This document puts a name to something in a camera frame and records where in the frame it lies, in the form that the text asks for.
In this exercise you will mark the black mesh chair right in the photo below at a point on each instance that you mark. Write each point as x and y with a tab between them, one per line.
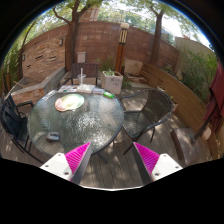
157	109

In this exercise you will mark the dark red folded umbrella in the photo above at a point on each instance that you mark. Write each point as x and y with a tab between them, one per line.
215	108

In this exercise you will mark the round glass patio table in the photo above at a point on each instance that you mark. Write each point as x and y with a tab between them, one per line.
98	121

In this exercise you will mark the dark wooden chair back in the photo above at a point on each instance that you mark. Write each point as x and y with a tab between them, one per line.
89	69

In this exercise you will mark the left tree trunk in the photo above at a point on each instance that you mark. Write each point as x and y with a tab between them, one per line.
72	27

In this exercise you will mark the white square planter box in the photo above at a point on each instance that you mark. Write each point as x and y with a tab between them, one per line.
112	82

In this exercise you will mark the open white book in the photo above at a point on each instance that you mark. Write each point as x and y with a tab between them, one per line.
85	88

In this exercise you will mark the small light blue booklet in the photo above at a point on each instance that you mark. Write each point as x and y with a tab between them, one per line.
98	91

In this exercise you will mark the right tree trunk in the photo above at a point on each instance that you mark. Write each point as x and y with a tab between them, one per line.
157	35

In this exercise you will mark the green small object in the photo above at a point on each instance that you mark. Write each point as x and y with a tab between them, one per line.
108	95

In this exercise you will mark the tree trunk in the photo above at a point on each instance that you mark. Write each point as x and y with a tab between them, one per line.
72	27
157	35

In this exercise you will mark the grey computer mouse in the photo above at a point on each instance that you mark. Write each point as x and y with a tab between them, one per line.
53	136

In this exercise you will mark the black chair left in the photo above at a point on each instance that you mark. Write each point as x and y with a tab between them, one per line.
15	122

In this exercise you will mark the wooden lamp post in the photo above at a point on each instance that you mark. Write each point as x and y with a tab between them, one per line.
121	45

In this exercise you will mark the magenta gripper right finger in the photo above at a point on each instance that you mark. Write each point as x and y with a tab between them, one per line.
153	166

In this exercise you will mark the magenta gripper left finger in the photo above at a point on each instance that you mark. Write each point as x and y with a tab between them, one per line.
70	166

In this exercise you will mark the flat magazine on table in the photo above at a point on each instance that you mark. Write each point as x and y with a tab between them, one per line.
68	89

